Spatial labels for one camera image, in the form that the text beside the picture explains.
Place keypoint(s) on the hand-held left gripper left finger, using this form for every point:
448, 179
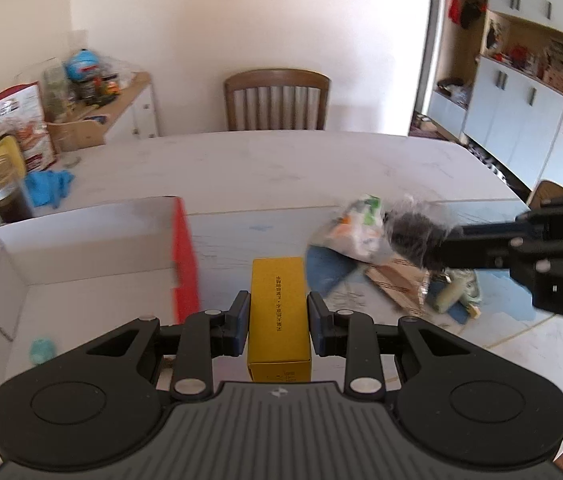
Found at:
239, 327

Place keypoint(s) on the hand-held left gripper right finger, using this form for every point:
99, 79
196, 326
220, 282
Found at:
317, 327

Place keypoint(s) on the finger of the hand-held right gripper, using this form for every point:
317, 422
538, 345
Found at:
471, 255
491, 231

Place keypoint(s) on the yellow cardboard box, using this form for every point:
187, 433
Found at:
279, 320

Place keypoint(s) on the pale yellow roll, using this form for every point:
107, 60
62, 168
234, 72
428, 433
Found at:
454, 292

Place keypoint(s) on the clear bag with black contents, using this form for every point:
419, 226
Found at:
411, 230

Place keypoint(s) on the red and white cardboard box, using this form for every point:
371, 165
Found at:
86, 240

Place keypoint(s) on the brown flat packet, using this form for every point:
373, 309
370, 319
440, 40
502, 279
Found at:
394, 282

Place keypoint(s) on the clear plastic snack bag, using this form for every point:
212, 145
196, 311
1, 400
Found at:
356, 230

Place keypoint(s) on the pale blue cabinet unit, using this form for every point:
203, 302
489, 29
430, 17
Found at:
511, 110

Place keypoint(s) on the small teal item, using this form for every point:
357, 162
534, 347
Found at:
41, 350

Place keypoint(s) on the red hanging ornament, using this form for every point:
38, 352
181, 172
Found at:
454, 7

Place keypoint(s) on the white sideboard with wooden top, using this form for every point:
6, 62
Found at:
136, 115

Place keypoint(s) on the blue gloves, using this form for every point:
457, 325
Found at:
46, 185

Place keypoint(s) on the glass jar with dark liquid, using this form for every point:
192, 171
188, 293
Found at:
9, 205

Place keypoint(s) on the toy vehicles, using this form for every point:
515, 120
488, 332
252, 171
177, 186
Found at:
104, 89

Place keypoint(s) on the blue globe toy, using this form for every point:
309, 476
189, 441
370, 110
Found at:
84, 65

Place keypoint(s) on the red printed snack bag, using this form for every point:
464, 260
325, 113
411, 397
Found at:
16, 110

